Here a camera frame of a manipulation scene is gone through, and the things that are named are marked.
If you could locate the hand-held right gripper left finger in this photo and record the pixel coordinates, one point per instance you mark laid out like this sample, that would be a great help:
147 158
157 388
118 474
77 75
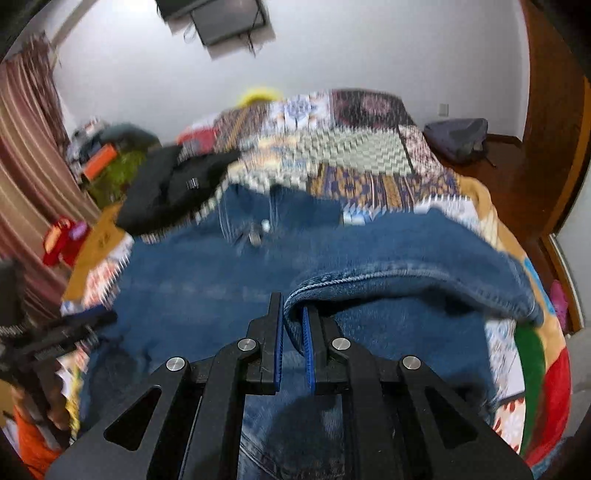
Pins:
277 360

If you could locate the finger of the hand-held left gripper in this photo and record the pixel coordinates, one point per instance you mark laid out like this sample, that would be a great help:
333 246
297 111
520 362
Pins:
94 323

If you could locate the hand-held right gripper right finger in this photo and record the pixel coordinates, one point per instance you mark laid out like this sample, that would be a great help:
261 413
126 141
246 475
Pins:
307 355

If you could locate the blue denim jeans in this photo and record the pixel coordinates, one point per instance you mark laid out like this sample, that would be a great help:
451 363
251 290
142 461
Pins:
207 286

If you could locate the person's left forearm orange sleeve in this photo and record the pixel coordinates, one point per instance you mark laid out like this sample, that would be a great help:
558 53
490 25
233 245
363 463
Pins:
32 447

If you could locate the person's left hand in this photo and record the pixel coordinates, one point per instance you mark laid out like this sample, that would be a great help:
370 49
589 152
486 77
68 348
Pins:
57 408

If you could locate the red toy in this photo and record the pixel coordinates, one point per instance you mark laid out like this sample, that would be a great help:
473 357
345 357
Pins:
62 242

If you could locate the black garment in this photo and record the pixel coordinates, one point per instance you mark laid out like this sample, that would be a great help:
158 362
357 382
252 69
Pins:
157 194

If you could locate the green cloth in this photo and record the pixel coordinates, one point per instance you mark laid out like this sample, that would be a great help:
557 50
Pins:
117 175

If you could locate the orange box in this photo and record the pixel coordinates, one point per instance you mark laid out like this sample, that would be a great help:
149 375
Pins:
99 161

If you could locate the striped brown curtain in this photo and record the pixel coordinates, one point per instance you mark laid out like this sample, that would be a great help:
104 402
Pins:
27 152

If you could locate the patchwork printed blanket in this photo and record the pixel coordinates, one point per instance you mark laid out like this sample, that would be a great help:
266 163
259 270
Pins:
360 152

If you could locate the pink object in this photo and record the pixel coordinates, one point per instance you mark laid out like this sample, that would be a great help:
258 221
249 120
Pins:
557 297

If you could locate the grey bag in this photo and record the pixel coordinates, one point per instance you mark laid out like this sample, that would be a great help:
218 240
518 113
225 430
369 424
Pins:
457 138

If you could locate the yellow foam tube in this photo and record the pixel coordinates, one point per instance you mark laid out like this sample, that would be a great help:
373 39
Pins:
258 95

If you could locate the white wall socket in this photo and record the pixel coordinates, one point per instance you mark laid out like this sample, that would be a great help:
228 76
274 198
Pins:
443 109

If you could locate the black wall television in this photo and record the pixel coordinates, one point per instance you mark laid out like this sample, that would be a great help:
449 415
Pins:
221 18

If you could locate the wooden door frame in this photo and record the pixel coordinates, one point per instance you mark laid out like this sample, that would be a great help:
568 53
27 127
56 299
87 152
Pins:
549 115

